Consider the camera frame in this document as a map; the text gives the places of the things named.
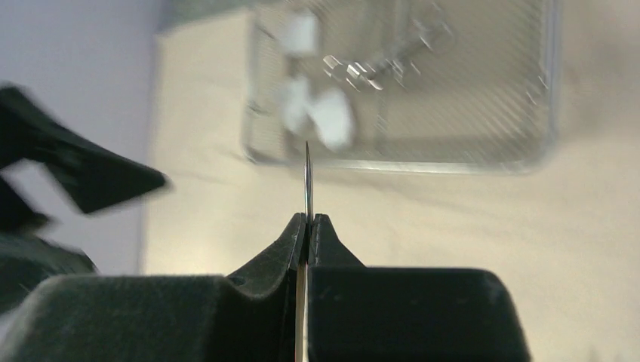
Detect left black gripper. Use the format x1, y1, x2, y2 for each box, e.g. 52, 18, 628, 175
1, 85, 167, 314

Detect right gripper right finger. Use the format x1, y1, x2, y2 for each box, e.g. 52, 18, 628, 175
307, 214, 531, 361

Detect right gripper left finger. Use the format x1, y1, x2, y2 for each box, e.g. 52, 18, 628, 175
1, 213, 306, 361

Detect white gauze pad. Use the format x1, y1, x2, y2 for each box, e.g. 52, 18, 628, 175
279, 75, 311, 134
308, 88, 355, 152
278, 11, 320, 57

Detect beige cloth wrap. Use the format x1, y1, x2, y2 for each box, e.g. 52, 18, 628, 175
143, 1, 639, 361

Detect surgical scissors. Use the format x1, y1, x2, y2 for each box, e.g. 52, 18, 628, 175
322, 19, 454, 91

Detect wire mesh instrument tray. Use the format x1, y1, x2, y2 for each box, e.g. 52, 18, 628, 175
242, 1, 562, 173

